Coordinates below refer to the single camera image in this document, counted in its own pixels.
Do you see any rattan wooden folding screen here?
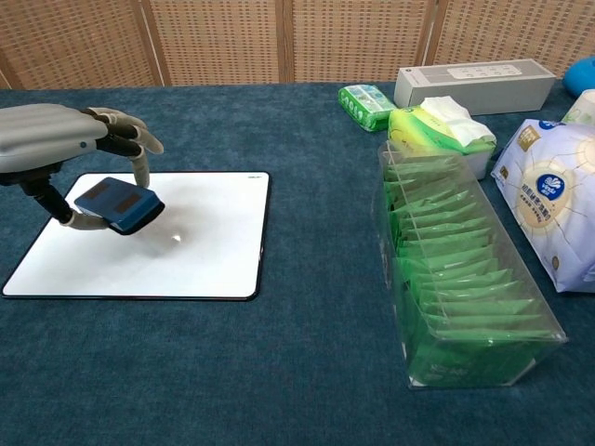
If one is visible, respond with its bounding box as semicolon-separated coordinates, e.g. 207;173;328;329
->
0;0;595;90

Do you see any lavender white tissue pack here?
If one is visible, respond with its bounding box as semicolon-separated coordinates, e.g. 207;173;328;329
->
490;117;595;294

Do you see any dark teal tablecloth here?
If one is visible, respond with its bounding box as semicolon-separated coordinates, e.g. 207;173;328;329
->
0;79;595;446

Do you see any clear box of green sachets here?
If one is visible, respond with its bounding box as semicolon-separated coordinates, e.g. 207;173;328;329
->
374;138;569;390

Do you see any yellow-green open tissue pack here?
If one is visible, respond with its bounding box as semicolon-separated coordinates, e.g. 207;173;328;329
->
387;95;497;180

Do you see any green pocket tissue pack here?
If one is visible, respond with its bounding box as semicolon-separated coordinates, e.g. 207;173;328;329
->
337;84;397;134

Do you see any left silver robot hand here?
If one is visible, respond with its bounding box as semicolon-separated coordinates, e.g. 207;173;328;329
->
0;102;165;232

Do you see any white dry-erase board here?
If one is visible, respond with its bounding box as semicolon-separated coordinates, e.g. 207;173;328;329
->
1;171;271;301

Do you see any grey power strip box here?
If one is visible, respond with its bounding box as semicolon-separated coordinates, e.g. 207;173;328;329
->
393;59;558;116

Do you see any blue detergent bottle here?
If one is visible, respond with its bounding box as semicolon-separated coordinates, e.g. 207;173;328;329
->
562;56;595;98

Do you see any blue whiteboard eraser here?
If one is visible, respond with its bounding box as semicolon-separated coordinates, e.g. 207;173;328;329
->
73;176;166;236

